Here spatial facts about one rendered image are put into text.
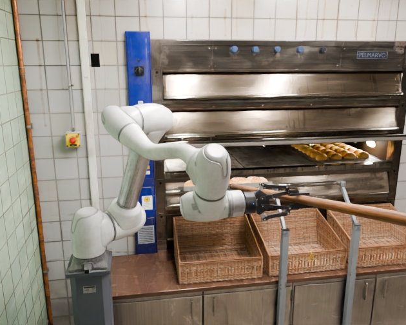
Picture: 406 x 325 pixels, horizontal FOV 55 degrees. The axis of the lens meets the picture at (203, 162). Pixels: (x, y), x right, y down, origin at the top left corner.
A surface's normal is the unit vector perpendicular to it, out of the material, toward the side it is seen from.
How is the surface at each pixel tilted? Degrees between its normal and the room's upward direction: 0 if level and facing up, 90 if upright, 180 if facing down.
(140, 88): 90
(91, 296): 90
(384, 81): 70
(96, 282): 90
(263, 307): 90
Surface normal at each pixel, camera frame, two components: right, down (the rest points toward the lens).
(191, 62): 0.19, 0.27
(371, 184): 0.15, -0.10
